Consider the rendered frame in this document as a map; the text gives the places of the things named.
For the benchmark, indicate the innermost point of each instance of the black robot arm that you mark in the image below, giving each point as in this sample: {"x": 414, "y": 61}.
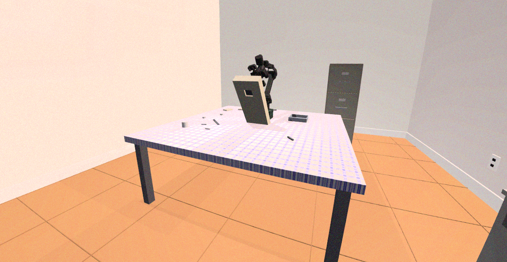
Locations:
{"x": 267, "y": 74}

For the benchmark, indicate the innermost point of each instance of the beige service panel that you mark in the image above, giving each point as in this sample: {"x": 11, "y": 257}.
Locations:
{"x": 251, "y": 95}

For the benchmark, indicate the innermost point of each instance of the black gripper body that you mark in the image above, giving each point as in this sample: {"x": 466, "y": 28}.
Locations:
{"x": 254, "y": 68}

